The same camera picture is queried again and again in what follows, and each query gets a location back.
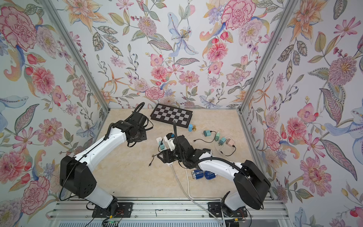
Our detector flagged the brown charger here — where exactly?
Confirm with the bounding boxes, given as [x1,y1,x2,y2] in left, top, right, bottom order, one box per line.
[226,139,235,147]

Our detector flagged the blue electric shaver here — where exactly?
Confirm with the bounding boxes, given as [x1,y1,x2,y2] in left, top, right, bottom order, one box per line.
[192,169,204,180]
[204,171,216,180]

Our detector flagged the teal USB charger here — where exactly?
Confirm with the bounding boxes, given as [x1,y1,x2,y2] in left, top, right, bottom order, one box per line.
[218,137,227,146]

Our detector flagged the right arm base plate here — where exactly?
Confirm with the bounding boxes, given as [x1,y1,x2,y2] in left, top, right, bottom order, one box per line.
[208,201,249,218]

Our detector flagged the aluminium corner post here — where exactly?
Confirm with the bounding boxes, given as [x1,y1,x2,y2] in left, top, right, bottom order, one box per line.
[239,0,298,113]
[38,0,111,113]

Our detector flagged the white power strip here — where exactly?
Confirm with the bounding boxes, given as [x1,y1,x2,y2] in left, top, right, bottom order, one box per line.
[157,137,175,166]

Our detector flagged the grey power strip cord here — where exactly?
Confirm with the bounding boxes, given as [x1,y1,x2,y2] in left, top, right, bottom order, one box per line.
[169,165,225,227]

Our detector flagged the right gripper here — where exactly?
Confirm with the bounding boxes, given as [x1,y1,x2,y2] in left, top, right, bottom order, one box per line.
[157,148,189,164]

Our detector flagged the black electric shaver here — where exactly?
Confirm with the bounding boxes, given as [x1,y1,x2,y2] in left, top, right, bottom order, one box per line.
[203,148,213,155]

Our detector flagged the thin white USB cable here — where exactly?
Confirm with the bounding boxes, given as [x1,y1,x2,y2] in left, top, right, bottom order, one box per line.
[214,132,238,159]

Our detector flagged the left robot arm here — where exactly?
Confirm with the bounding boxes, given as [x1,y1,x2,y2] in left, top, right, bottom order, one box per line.
[60,111,152,214]

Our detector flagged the right aluminium corner post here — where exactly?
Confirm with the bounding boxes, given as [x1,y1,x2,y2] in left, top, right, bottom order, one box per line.
[239,0,298,113]

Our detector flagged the black white chessboard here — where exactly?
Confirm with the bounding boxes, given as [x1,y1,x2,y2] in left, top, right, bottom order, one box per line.
[150,104,193,128]

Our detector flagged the white power strip cord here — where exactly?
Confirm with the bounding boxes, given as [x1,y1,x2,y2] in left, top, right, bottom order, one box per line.
[185,167,227,227]

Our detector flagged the light green USB charger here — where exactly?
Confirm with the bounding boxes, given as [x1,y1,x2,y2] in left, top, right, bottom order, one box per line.
[214,132,220,141]

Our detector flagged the left aluminium corner post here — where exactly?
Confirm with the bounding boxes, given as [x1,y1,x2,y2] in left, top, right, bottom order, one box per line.
[38,0,111,113]

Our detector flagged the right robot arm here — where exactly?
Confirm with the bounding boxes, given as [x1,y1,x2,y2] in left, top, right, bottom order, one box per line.
[157,133,271,216]

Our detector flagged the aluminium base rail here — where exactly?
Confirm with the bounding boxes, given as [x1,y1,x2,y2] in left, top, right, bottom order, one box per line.
[46,198,292,227]

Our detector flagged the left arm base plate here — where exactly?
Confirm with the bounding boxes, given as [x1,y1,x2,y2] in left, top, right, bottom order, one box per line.
[92,202,134,218]

